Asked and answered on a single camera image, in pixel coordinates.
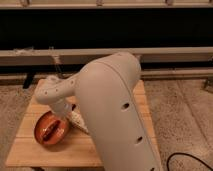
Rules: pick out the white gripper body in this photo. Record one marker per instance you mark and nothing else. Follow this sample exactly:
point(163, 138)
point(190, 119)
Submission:
point(61, 108)

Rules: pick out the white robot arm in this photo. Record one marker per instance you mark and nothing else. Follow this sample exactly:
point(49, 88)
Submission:
point(104, 92)

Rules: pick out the white cloth toy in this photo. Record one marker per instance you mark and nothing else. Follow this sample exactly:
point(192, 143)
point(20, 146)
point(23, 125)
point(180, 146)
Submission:
point(77, 121)

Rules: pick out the black table leg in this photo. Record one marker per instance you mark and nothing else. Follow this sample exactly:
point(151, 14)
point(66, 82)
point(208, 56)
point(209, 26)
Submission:
point(28, 80)

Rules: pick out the wooden table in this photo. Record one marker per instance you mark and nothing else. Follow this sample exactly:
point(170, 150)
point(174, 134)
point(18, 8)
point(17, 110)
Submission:
point(76, 150)

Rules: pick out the grey metal rail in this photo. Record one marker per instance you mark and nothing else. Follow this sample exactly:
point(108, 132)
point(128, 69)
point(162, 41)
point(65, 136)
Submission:
point(81, 56)

